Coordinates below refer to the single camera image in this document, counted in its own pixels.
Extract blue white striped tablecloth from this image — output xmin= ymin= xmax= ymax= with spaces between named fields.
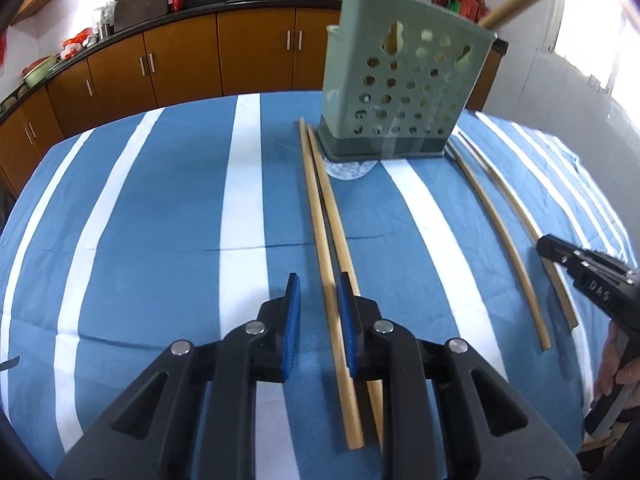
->
xmin=0 ymin=91 xmax=632 ymax=480

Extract black kitchen countertop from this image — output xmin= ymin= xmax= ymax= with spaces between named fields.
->
xmin=0 ymin=0 xmax=510 ymax=126

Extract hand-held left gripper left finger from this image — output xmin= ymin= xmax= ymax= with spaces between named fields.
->
xmin=55 ymin=272 xmax=302 ymax=480

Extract metal cups in plastic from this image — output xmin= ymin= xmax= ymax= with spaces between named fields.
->
xmin=92 ymin=1 xmax=117 ymax=40

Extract person's right hand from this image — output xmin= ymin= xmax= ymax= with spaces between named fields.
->
xmin=595 ymin=321 xmax=640 ymax=401

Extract dark cutting board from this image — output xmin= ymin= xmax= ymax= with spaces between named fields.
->
xmin=114 ymin=0 xmax=171 ymax=32

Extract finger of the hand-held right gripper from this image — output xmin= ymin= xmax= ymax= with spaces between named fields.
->
xmin=536 ymin=234 xmax=586 ymax=281

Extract red white plastic bag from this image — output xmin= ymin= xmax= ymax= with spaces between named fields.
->
xmin=60 ymin=27 xmax=98 ymax=58

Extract window with white frame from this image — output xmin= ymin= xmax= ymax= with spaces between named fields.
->
xmin=550 ymin=0 xmax=640 ymax=92

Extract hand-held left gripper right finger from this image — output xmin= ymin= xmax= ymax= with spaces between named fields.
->
xmin=337 ymin=271 xmax=583 ymax=480

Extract wooden base cabinets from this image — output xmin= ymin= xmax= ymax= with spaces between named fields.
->
xmin=0 ymin=7 xmax=501 ymax=196

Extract green perforated chopstick holder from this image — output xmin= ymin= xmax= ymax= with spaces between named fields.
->
xmin=317 ymin=0 xmax=500 ymax=162

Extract green basin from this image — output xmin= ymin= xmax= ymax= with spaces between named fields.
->
xmin=22 ymin=54 xmax=60 ymax=88

